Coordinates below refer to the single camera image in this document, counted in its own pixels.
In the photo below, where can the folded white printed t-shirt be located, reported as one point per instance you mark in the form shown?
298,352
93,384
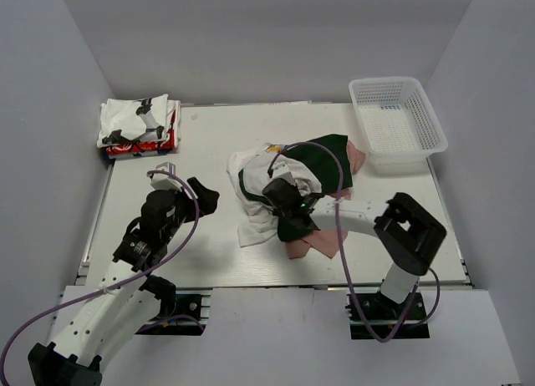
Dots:
140,122

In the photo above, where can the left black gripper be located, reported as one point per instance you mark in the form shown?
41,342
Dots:
208,197

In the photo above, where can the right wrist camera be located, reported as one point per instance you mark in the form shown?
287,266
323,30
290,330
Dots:
280,171

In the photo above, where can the white plastic basket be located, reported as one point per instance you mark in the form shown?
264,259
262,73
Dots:
397,124

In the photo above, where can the pink t-shirt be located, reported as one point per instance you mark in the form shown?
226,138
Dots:
326,240

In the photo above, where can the dark green t-shirt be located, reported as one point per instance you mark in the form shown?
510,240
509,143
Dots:
318,166

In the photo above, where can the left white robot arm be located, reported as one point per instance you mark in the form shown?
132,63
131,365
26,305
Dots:
130,298

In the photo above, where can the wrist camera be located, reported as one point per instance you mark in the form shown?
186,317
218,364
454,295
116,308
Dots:
280,171
162,177

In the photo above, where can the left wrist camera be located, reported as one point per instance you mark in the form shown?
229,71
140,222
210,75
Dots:
162,177

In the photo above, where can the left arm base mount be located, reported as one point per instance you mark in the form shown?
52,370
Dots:
186,316

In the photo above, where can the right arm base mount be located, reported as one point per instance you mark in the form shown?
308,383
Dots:
383,316

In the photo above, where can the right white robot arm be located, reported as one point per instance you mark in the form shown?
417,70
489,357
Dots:
410,234

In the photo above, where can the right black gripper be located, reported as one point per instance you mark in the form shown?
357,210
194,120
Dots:
294,186

